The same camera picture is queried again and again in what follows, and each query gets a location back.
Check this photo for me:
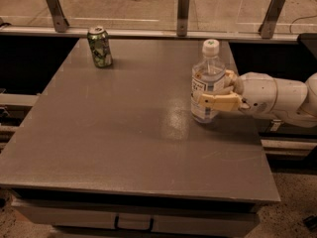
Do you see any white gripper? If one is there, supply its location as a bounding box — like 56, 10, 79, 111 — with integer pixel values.
198, 69, 277, 118

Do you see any clear blue-label plastic bottle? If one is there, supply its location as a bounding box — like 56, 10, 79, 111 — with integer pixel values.
191, 39, 226, 123

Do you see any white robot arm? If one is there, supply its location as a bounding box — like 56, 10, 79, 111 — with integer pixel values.
193, 70, 317, 128

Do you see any green soda can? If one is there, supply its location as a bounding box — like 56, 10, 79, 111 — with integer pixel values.
87, 26, 112, 68

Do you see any metal railing bar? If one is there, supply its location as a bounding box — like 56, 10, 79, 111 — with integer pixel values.
0, 25, 298, 44

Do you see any right metal bracket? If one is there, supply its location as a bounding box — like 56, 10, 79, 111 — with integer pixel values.
259, 0, 286, 39

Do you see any metal bracket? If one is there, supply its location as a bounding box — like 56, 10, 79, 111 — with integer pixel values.
259, 0, 286, 39
176, 0, 190, 37
46, 0, 69, 33

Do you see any middle metal bracket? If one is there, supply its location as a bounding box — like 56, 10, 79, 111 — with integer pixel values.
176, 0, 190, 37

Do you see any grey cabinet drawer with handle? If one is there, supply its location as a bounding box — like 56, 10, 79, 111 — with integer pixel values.
12, 198, 260, 238

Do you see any left metal bracket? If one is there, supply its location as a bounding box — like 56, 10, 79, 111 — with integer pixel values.
46, 0, 69, 33

